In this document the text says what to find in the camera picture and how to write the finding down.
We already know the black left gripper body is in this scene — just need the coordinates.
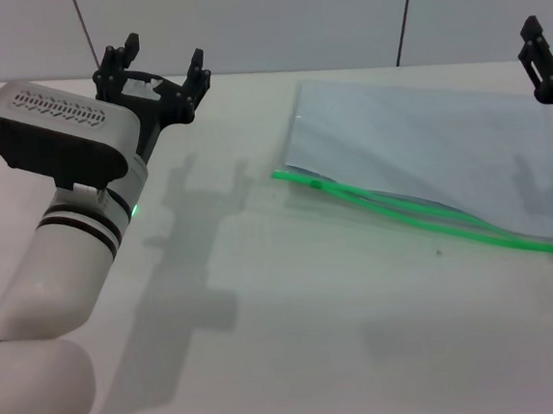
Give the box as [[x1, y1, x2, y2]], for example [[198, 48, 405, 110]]
[[91, 63, 185, 164]]

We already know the clear green-zip document bag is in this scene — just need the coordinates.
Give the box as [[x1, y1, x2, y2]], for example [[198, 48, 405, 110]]
[[263, 57, 553, 281]]

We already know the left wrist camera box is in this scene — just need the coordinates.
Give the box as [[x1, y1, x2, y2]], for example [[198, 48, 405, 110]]
[[0, 69, 148, 198]]

